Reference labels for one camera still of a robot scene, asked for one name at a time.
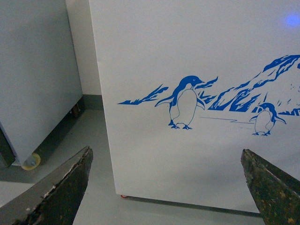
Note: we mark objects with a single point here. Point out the yellowish cabinet caster wheel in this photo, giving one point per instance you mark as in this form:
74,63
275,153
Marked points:
32,162

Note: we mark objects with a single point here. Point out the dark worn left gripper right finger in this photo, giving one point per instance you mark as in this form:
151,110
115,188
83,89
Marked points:
275,192

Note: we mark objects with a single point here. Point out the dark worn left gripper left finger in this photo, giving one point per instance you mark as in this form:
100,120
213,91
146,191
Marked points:
55,199

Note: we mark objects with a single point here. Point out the white blue chest freezer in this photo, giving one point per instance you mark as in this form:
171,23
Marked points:
187,85

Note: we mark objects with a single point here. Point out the grey white cabinet on wheels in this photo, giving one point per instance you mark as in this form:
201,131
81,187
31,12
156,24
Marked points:
39,78

